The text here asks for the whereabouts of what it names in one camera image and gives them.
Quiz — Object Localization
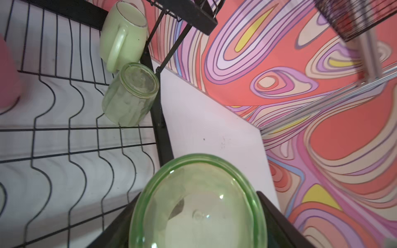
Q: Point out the cream mug green handle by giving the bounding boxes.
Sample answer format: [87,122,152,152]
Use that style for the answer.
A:
[100,1,148,73]

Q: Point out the black wire dish rack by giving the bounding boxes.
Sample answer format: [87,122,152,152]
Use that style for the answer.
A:
[0,0,225,248]

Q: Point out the green tumbler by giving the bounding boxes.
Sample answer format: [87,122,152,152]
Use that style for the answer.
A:
[102,63,160,127]
[128,154,268,248]

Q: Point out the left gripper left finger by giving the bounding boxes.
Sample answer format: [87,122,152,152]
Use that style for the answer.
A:
[88,194,140,248]

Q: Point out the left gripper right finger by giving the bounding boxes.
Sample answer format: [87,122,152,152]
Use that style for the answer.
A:
[256,191,314,248]

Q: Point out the back wall wire basket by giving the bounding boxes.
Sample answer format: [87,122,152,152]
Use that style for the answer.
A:
[314,0,397,41]

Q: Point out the pink plastic cup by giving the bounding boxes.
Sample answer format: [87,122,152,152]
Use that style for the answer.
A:
[1,36,22,108]

